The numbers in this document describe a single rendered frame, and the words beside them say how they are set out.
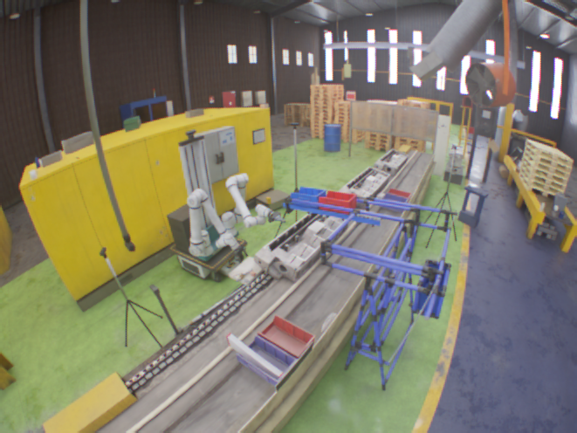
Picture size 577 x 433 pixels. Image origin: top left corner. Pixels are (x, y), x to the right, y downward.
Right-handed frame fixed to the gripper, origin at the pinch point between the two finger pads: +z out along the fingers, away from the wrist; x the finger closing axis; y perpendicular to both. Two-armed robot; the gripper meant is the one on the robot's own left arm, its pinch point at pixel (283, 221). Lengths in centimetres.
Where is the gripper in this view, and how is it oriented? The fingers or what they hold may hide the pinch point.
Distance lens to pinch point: 255.2
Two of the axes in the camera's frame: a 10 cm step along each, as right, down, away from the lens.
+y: 1.0, -8.2, -5.7
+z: 8.0, 4.1, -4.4
